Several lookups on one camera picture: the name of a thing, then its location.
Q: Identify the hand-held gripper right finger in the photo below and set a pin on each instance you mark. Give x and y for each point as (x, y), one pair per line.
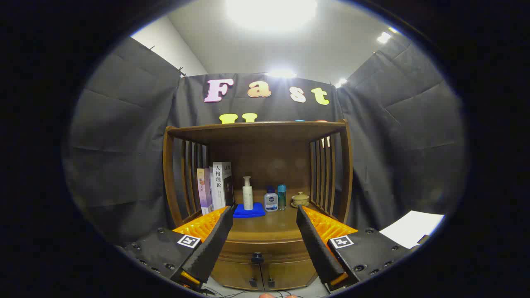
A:
(316, 244)

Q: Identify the white book with portrait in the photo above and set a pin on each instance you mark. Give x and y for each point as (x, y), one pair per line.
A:
(219, 186)

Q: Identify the large ceiling light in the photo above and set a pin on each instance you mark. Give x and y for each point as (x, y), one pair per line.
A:
(271, 12)

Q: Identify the blue folded cloth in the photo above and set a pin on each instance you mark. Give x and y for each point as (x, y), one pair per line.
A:
(248, 213)

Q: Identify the purple book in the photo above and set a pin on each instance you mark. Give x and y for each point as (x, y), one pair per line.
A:
(204, 190)

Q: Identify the black drawer knob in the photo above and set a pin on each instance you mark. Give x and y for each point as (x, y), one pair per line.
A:
(257, 257)

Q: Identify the white bottle blue pump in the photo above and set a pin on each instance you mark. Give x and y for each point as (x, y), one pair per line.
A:
(271, 203)

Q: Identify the cream lidded teacup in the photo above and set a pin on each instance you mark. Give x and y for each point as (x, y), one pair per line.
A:
(300, 200)

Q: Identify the brown wooden cabinet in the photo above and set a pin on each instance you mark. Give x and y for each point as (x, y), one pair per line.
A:
(265, 161)

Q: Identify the teal glass bottle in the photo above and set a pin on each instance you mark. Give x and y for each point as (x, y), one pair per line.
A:
(282, 198)

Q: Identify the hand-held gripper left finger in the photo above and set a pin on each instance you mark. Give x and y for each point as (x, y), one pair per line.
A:
(213, 244)

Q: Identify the wooden cabinet door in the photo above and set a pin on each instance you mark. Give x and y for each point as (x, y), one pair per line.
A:
(290, 273)
(236, 273)

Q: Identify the small ceiling light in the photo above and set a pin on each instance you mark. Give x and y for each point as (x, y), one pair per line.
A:
(383, 37)
(281, 74)
(341, 82)

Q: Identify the white box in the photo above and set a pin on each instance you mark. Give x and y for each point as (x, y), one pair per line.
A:
(412, 227)

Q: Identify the wooden countertop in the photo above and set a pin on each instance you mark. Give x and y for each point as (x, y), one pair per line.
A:
(269, 227)

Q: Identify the wooden drawer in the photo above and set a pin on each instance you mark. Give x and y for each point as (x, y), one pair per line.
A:
(242, 250)

